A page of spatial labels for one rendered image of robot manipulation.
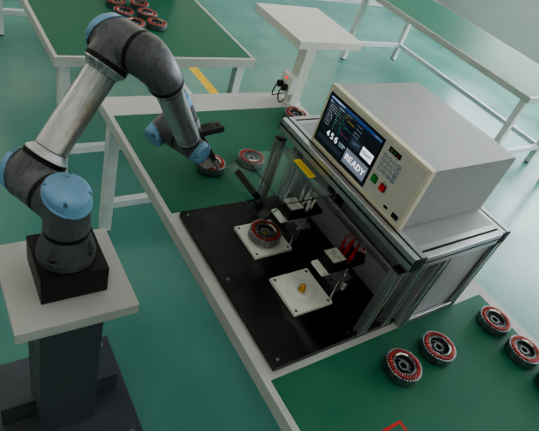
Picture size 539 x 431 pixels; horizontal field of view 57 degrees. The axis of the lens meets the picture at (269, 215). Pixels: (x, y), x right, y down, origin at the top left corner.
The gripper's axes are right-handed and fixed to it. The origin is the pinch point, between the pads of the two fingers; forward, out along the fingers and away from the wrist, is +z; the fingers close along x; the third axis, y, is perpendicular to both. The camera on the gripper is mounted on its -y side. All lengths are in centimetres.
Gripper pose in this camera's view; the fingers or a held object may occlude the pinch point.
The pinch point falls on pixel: (209, 158)
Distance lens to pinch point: 195.9
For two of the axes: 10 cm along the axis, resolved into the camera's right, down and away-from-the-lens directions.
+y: -7.9, 5.8, -2.2
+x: 6.0, 6.3, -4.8
